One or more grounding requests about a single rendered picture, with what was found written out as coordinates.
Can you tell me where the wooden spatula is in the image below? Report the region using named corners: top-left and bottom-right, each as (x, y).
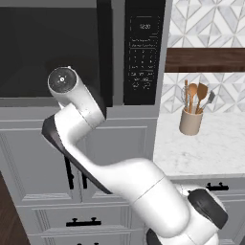
top-left (194, 81), bottom-right (210, 115)

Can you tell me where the grey cupboard door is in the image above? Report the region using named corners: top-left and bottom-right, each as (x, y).
top-left (0, 126), bottom-right (83, 206)
top-left (219, 198), bottom-right (245, 245)
top-left (79, 125), bottom-right (151, 203)

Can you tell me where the wooden spoon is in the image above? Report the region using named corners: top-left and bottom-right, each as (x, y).
top-left (188, 82), bottom-right (199, 115)

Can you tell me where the black cupboard door handle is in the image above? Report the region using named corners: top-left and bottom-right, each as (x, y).
top-left (80, 171), bottom-right (89, 189)
top-left (63, 155), bottom-right (76, 190)

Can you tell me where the grey drawer front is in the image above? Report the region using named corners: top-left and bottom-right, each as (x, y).
top-left (28, 234), bottom-right (148, 245)
top-left (169, 176), bottom-right (245, 203)
top-left (16, 205), bottom-right (144, 237)

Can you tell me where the grey metal spatula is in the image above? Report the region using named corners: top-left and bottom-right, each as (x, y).
top-left (200, 90), bottom-right (216, 113)

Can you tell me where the metal whisk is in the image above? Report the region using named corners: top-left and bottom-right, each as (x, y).
top-left (181, 79), bottom-right (191, 113)

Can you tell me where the black microwave door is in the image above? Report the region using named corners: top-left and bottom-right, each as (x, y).
top-left (0, 0), bottom-right (115, 108)

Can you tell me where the beige utensil pot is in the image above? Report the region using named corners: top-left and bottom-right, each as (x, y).
top-left (178, 107), bottom-right (205, 137)

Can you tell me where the black built-in microwave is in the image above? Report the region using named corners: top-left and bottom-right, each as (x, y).
top-left (0, 0), bottom-right (167, 108)

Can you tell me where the dark wooden wall shelf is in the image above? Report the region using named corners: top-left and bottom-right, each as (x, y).
top-left (165, 47), bottom-right (245, 74)

